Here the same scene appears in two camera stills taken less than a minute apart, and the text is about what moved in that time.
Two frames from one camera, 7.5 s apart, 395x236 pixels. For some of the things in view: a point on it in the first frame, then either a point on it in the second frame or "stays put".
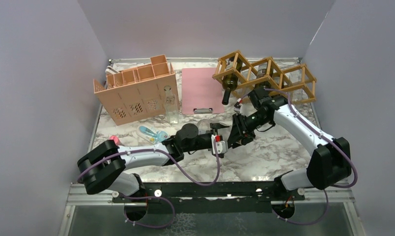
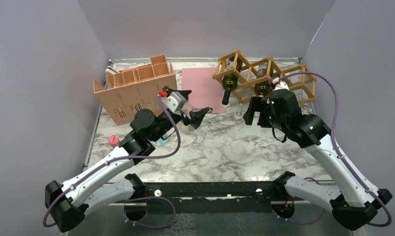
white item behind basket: (110, 70) stays put
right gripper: (240, 133) -> (260, 103)
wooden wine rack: (237, 73) stays put
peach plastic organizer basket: (137, 93) stays put
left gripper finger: (216, 126) -> (185, 93)
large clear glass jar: (203, 125) -> (187, 129)
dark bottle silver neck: (260, 88) stays put
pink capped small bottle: (116, 139) stays put
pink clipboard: (200, 90) stays put
